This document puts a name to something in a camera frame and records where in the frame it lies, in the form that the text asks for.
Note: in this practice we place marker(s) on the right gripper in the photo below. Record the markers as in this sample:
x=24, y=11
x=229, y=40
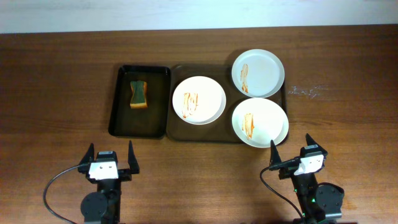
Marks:
x=286, y=173

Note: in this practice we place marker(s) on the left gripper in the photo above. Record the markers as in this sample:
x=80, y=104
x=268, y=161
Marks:
x=125, y=173

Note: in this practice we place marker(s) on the white plate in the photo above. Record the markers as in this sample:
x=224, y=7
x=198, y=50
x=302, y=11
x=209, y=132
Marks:
x=258, y=73
x=199, y=100
x=258, y=122

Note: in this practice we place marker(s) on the green and orange sponge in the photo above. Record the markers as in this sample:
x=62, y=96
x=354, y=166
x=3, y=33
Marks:
x=139, y=95

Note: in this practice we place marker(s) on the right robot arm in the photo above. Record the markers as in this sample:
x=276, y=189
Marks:
x=319, y=202

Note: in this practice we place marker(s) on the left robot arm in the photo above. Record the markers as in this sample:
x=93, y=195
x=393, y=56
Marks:
x=103, y=206

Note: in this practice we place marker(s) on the black small tray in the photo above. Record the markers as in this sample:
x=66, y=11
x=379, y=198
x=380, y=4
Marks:
x=150, y=122

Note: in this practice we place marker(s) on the brown large serving tray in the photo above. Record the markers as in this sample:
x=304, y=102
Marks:
x=220, y=130

